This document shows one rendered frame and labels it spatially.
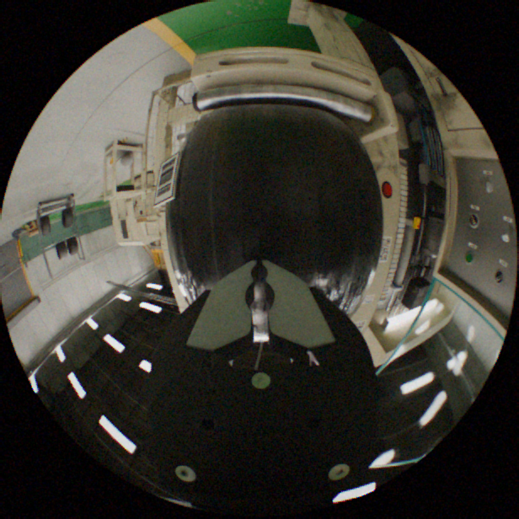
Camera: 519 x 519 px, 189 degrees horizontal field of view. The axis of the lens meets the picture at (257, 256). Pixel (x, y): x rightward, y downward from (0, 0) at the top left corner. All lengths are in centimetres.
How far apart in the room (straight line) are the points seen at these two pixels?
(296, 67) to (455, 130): 44
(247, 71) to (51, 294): 1123
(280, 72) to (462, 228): 57
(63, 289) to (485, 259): 1177
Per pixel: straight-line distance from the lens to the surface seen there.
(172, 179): 18
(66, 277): 1120
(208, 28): 125
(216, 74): 34
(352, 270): 17
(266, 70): 33
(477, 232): 57
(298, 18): 121
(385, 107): 38
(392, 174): 48
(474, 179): 59
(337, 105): 35
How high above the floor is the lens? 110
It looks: 21 degrees up
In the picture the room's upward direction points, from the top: 178 degrees clockwise
